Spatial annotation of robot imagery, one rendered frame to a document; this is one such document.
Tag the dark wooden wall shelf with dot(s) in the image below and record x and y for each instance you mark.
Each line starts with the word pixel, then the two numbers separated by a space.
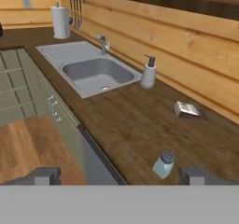
pixel 177 2

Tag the rail with hanging utensils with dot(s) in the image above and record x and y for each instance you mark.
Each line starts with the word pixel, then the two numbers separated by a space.
pixel 76 11

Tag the wooden island top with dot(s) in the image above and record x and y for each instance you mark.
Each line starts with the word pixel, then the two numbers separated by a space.
pixel 34 150

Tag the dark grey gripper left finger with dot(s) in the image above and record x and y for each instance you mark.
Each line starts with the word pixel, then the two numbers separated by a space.
pixel 46 175

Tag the grey metal sink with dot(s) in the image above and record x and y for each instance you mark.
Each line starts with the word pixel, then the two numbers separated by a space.
pixel 88 68

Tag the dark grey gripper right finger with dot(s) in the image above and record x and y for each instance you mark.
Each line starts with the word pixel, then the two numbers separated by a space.
pixel 196 176

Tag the grey dishwasher front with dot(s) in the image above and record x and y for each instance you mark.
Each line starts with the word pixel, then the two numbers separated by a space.
pixel 99 159

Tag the white soap dispenser black pump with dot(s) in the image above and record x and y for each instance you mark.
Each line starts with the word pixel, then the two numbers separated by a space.
pixel 148 73

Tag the grey metal tap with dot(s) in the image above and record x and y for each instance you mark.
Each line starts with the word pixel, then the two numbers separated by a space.
pixel 103 43

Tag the grey wall socket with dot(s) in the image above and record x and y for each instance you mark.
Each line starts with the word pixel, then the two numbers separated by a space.
pixel 26 0

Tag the glass shaker with grey lid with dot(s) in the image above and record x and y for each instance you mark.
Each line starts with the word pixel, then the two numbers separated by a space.
pixel 164 165

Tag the white paper towel roll holder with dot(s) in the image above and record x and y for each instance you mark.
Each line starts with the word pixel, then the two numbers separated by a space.
pixel 60 20

